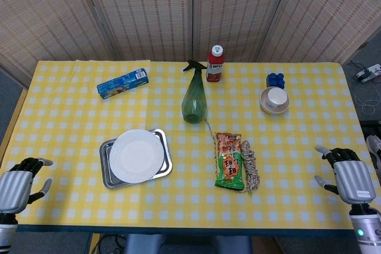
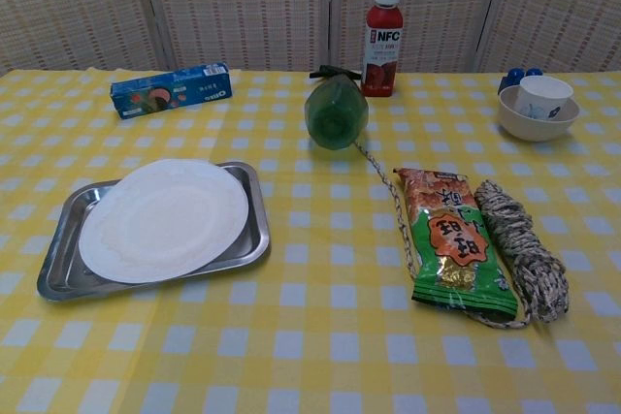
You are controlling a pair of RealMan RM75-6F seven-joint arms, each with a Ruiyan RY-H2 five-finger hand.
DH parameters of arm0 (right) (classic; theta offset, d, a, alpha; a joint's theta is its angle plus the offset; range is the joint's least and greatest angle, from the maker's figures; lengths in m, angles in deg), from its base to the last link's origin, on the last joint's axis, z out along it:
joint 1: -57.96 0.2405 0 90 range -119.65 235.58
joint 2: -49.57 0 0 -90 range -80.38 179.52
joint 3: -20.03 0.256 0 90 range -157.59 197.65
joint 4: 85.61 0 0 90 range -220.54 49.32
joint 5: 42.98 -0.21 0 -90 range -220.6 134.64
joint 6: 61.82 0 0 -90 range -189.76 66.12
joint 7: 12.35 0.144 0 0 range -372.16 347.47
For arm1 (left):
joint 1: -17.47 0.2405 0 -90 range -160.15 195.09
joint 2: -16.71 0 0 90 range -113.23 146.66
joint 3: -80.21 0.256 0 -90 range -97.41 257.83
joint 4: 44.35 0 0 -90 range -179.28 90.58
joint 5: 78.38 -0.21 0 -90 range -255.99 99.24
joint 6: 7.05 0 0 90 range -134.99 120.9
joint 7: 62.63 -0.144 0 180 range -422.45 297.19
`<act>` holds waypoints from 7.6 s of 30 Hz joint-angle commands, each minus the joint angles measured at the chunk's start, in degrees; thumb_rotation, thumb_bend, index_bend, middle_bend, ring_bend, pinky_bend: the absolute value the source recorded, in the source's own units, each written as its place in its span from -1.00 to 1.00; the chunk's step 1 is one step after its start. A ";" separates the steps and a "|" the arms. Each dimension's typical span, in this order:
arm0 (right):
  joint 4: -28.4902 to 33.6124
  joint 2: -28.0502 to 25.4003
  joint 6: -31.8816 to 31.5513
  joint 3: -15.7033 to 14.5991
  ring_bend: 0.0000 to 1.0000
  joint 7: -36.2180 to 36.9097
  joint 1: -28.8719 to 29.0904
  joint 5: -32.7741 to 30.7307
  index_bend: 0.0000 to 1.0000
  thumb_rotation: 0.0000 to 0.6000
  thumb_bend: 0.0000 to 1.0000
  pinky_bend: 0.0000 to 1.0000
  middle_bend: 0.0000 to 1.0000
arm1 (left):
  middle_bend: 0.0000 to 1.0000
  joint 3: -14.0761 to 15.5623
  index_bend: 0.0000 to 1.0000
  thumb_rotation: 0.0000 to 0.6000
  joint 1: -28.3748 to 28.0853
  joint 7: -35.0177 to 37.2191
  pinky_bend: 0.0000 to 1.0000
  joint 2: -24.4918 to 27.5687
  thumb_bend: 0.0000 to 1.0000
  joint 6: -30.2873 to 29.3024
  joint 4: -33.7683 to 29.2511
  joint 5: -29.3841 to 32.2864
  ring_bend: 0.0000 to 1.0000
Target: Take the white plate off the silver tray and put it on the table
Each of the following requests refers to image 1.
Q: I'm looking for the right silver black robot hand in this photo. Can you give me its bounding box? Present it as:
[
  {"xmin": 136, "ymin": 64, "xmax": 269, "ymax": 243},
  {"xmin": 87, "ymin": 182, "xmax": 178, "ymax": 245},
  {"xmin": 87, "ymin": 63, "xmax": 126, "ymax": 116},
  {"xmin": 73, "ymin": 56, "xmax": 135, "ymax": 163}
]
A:
[{"xmin": 314, "ymin": 145, "xmax": 377, "ymax": 206}]

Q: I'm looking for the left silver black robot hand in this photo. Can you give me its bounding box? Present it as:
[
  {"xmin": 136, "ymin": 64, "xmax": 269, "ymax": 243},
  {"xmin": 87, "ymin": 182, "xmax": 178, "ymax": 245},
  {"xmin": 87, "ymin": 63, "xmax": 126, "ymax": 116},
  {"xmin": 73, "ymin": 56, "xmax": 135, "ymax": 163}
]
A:
[{"xmin": 0, "ymin": 156, "xmax": 54, "ymax": 215}]

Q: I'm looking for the white round plate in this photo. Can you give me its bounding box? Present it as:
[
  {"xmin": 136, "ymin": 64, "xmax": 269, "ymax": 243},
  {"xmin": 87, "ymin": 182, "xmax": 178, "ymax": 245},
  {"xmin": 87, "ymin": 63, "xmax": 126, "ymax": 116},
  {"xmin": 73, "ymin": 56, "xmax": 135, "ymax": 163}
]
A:
[{"xmin": 108, "ymin": 128, "xmax": 166, "ymax": 184}]

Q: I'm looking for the silver rectangular metal tray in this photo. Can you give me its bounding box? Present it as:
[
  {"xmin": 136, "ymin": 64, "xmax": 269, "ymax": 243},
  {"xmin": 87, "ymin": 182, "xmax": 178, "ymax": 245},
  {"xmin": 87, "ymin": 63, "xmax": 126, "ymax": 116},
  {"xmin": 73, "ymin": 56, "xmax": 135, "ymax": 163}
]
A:
[{"xmin": 99, "ymin": 128, "xmax": 173, "ymax": 190}]

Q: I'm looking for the grey sneaker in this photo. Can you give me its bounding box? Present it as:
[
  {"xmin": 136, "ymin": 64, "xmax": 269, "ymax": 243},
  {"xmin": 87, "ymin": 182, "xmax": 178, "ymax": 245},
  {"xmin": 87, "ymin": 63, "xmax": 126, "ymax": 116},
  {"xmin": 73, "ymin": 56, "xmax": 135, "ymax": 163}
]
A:
[{"xmin": 366, "ymin": 134, "xmax": 381, "ymax": 179}]

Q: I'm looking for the white device on floor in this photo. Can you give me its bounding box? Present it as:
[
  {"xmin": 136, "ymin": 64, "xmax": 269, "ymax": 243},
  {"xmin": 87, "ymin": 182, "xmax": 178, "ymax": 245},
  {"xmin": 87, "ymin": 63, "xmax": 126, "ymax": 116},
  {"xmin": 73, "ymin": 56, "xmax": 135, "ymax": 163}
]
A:
[{"xmin": 352, "ymin": 63, "xmax": 381, "ymax": 84}]

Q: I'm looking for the cream round bowl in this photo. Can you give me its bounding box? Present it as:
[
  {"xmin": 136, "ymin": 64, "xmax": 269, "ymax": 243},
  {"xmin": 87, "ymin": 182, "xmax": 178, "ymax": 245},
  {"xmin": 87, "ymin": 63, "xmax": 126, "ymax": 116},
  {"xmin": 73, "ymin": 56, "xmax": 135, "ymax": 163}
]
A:
[{"xmin": 259, "ymin": 86, "xmax": 291, "ymax": 115}]

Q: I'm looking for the white paper cup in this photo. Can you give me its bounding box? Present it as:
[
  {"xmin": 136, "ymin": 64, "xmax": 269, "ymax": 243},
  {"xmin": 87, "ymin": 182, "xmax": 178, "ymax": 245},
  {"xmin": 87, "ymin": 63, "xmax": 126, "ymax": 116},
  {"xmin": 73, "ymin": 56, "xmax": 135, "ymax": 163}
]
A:
[{"xmin": 267, "ymin": 87, "xmax": 288, "ymax": 108}]

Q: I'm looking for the orange green snack bag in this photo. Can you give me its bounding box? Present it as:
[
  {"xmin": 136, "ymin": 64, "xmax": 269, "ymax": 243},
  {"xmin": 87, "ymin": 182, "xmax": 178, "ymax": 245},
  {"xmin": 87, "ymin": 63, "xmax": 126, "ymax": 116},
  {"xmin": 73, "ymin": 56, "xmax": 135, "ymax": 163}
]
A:
[{"xmin": 214, "ymin": 131, "xmax": 246, "ymax": 191}]

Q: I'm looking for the blue building block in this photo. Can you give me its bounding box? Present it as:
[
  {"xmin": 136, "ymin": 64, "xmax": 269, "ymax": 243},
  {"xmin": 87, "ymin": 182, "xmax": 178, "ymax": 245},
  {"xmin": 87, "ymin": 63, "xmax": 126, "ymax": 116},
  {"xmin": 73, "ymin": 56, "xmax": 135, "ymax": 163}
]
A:
[{"xmin": 266, "ymin": 73, "xmax": 286, "ymax": 90}]

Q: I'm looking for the blue stool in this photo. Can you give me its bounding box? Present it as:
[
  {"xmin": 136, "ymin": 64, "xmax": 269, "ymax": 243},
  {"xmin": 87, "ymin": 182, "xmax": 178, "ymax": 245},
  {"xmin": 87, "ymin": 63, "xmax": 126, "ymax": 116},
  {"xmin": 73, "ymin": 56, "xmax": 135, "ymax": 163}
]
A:
[{"xmin": 123, "ymin": 234, "xmax": 254, "ymax": 254}]

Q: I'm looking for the blue cookie box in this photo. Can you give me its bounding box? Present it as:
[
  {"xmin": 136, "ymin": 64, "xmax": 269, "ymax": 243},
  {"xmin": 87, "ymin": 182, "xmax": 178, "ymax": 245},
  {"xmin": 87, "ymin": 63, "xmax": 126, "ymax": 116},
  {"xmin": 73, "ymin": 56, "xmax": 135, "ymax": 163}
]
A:
[{"xmin": 96, "ymin": 68, "xmax": 149, "ymax": 99}]

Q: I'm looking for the yellow white checkered tablecloth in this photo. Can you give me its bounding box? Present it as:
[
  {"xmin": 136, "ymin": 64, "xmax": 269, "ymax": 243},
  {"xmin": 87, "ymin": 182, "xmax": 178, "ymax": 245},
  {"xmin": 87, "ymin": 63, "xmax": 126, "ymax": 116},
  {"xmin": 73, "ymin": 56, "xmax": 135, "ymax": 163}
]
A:
[{"xmin": 0, "ymin": 59, "xmax": 373, "ymax": 231}]

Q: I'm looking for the red juice bottle white cap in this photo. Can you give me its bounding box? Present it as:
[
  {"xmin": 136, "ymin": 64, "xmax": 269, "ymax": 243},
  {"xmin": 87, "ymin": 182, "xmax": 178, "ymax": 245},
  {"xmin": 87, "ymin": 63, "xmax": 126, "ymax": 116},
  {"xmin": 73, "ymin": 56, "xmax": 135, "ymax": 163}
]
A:
[{"xmin": 206, "ymin": 45, "xmax": 225, "ymax": 83}]

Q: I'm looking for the green spray bottle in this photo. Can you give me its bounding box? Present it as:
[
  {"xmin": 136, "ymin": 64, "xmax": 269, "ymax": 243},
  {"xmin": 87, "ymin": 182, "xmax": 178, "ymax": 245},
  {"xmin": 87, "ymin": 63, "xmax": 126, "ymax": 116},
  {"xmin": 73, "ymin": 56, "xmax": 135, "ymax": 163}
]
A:
[{"xmin": 181, "ymin": 59, "xmax": 208, "ymax": 124}]

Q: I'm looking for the woven bamboo folding screen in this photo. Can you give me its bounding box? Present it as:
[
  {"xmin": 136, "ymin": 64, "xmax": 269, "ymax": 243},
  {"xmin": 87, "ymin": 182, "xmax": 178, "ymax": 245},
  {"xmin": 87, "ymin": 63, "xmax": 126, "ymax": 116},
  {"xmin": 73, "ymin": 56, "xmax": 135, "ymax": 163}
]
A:
[{"xmin": 0, "ymin": 0, "xmax": 381, "ymax": 79}]

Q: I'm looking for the speckled rope bundle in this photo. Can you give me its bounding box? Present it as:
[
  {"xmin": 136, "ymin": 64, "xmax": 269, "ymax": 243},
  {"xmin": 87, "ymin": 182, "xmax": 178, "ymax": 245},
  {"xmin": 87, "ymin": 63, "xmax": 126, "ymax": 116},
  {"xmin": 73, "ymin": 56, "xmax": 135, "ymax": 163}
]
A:
[{"xmin": 204, "ymin": 118, "xmax": 261, "ymax": 194}]

